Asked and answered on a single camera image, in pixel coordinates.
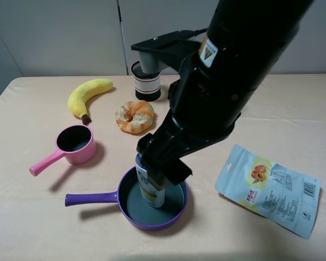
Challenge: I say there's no light blue snack pouch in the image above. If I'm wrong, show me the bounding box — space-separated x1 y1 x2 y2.
215 145 321 239

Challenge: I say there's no yellow plush banana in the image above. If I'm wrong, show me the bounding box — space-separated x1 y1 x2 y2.
67 78 113 126

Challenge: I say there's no pink saucepan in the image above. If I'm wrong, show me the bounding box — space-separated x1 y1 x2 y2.
29 125 97 177

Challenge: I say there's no black mesh pen cup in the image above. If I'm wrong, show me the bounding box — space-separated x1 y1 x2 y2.
131 61 161 102

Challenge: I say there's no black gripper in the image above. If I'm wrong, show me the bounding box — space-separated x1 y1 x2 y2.
137 50 261 190

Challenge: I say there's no purple frying pan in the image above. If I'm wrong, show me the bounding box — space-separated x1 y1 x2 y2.
65 167 189 231

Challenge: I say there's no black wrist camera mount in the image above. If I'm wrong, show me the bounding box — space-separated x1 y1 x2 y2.
131 28 207 74

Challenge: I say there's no white shampoo bottle blue cap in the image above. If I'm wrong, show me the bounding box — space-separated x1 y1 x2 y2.
135 154 165 208

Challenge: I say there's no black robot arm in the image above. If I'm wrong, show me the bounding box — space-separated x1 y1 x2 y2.
131 1 312 190

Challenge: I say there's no orange white plush shrimp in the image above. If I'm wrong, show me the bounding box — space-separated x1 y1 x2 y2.
115 101 154 134

